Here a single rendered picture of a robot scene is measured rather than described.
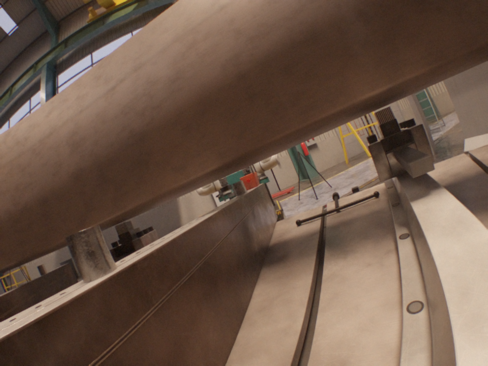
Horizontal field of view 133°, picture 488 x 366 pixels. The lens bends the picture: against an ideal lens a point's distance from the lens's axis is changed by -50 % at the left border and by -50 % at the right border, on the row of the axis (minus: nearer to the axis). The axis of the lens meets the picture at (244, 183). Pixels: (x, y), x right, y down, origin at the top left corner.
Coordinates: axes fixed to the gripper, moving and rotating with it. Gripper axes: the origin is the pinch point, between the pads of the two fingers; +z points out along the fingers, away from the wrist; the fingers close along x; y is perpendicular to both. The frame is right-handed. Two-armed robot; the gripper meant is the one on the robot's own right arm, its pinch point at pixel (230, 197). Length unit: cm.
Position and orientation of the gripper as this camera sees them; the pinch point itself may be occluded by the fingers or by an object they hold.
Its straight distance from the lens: 232.3
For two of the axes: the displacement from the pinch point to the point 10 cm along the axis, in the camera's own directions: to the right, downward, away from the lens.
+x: -9.2, 3.9, 1.1
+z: 3.9, 9.2, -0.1
